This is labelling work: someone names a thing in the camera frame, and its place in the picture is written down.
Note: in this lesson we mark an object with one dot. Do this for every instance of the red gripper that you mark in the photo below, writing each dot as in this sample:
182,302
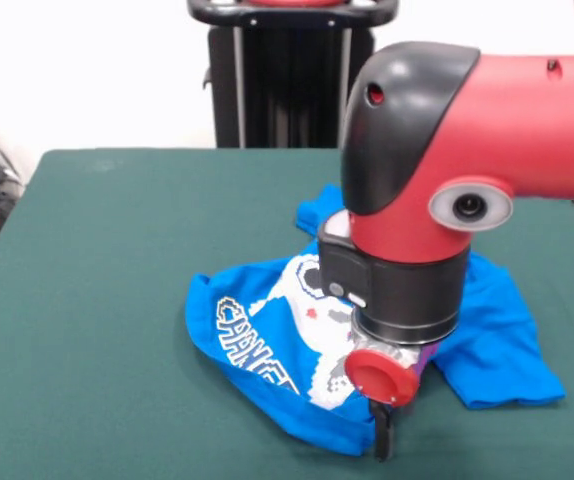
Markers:
382,377

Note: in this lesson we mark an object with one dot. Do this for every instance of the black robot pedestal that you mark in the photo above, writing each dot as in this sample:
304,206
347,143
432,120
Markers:
292,75

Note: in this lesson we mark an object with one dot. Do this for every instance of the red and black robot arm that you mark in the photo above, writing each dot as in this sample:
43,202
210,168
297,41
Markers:
442,175

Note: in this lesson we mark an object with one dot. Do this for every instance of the dark green table cloth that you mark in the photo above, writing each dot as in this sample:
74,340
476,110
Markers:
117,350

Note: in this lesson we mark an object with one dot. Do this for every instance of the blue game-controller print t-shirt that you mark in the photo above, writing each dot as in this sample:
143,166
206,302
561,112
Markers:
267,380

